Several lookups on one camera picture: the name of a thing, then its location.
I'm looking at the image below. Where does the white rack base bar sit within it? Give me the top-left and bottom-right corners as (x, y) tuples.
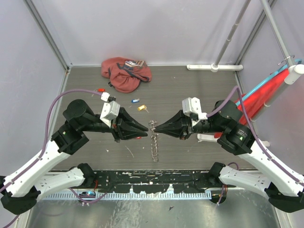
(187, 64), (244, 72)

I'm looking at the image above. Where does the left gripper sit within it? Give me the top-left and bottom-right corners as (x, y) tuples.
(81, 107), (150, 143)

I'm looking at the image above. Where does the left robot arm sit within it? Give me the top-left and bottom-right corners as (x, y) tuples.
(0, 99), (148, 215)

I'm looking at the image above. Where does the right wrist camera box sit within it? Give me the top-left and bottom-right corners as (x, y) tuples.
(182, 97), (207, 121)

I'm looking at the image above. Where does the red cloth on hanger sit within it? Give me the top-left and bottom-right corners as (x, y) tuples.
(213, 68), (290, 139)

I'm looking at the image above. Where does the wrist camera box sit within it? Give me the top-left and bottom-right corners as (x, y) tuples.
(182, 97), (207, 121)
(100, 101), (121, 127)

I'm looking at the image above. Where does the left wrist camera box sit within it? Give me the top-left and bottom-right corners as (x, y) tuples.
(100, 101), (121, 127)

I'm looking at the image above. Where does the key with yellow tag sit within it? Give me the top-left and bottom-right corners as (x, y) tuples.
(137, 105), (149, 112)

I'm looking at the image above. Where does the white slotted cable duct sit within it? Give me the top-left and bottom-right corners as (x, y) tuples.
(44, 189), (212, 200)

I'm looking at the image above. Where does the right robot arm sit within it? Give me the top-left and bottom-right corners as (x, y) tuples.
(155, 97), (304, 213)

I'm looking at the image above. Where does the red crumpled shirt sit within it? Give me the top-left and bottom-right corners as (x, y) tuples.
(101, 57), (152, 93)

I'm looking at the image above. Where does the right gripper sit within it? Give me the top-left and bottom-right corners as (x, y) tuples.
(154, 107), (226, 140)

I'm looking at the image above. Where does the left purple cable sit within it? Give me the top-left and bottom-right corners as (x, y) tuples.
(0, 88), (112, 224)

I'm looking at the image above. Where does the key with blue tag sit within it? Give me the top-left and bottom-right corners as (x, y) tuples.
(131, 99), (140, 103)

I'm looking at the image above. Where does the grey rack pole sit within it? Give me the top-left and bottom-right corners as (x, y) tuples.
(213, 0), (251, 65)

